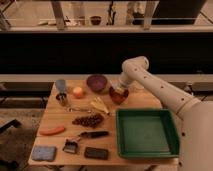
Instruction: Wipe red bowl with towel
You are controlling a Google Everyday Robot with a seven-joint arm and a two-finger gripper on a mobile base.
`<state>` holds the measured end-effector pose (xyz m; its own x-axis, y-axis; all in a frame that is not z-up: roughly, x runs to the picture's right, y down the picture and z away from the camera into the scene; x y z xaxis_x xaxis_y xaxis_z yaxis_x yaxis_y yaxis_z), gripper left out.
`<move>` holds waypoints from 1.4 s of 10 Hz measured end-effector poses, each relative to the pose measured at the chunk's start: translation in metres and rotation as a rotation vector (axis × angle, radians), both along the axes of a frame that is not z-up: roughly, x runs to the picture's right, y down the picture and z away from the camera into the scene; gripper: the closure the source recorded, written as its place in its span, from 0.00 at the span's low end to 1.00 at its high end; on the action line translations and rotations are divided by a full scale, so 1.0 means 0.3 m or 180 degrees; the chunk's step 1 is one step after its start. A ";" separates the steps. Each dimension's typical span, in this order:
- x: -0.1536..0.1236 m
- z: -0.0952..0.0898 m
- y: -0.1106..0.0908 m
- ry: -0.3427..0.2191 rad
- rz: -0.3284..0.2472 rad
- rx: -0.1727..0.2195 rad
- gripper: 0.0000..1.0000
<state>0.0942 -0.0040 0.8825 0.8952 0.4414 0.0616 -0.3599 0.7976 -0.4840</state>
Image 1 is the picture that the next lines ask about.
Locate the metal spoon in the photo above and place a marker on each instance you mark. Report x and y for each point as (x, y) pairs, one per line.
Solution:
(71, 109)

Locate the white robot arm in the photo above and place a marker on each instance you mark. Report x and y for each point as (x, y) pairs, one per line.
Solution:
(196, 146)

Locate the orange carrot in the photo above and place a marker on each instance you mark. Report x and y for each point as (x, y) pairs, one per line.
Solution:
(53, 131)

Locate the black rectangular block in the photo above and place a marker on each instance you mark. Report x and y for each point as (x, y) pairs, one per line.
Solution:
(96, 153)

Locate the green square tray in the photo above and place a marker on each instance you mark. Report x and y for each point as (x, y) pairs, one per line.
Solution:
(146, 133)

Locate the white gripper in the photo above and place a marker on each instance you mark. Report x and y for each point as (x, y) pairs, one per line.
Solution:
(123, 82)

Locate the blue sponge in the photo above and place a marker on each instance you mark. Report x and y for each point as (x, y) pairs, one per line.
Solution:
(43, 153)

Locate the dark background bowl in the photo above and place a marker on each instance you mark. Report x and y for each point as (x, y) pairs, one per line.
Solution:
(95, 20)

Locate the orange apple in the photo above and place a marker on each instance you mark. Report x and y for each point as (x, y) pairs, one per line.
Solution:
(78, 92)

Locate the bunch of dark grapes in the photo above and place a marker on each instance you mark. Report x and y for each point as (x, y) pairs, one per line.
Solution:
(88, 121)

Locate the purple bowl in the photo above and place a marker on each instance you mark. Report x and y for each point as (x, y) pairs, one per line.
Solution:
(97, 82)

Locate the red bowl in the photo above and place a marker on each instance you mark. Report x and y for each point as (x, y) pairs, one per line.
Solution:
(116, 97)

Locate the yellow banana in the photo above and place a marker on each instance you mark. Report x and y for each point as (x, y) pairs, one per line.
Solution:
(98, 104)

